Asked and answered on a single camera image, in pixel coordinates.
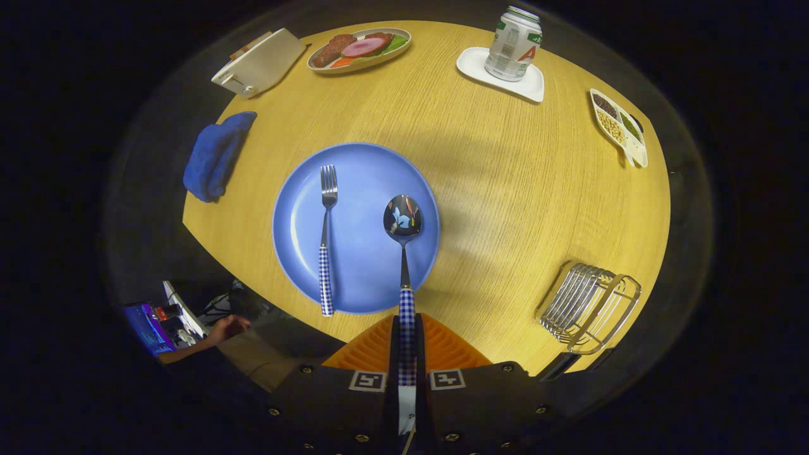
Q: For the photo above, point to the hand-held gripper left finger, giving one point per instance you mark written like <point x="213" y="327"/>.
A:
<point x="393" y="354"/>

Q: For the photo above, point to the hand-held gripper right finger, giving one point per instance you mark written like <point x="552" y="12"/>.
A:
<point x="422" y="354"/>

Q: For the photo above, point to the blue round plate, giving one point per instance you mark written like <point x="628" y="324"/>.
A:
<point x="363" y="253"/>

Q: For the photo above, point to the white power strip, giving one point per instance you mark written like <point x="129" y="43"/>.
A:
<point x="186" y="313"/>

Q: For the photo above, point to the glowing monitor screen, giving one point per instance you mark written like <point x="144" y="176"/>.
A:
<point x="148" y="328"/>

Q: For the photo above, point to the blue folded cloth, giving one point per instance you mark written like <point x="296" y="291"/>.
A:
<point x="215" y="158"/>

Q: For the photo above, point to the white divided bean dish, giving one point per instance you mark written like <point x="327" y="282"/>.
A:
<point x="635" y="151"/>

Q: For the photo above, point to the white square coaster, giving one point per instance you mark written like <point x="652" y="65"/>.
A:
<point x="474" y="63"/>

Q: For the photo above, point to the orange tomato slice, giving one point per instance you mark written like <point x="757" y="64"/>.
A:
<point x="341" y="62"/>

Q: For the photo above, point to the oval beige food plate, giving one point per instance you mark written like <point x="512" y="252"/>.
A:
<point x="314" y="65"/>

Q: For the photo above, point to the pink ham slice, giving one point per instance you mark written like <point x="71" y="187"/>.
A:
<point x="363" y="48"/>

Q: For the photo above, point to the large brown meat piece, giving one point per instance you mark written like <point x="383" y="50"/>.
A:
<point x="334" y="50"/>

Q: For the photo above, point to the green lettuce leaf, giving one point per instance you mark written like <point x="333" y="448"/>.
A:
<point x="395" y="44"/>

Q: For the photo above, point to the small black round object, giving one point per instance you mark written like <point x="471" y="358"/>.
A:
<point x="637" y="123"/>

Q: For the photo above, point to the small brown meat piece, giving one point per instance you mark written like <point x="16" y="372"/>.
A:
<point x="379" y="37"/>

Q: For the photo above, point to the white toaster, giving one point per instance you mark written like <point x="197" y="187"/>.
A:
<point x="265" y="63"/>

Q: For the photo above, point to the white drink bottle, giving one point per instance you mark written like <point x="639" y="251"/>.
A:
<point x="512" y="44"/>

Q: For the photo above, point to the toast slice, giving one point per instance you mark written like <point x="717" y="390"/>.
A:
<point x="249" y="46"/>

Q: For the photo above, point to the black table bracket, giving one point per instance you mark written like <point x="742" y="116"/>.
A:
<point x="602" y="358"/>
<point x="559" y="366"/>

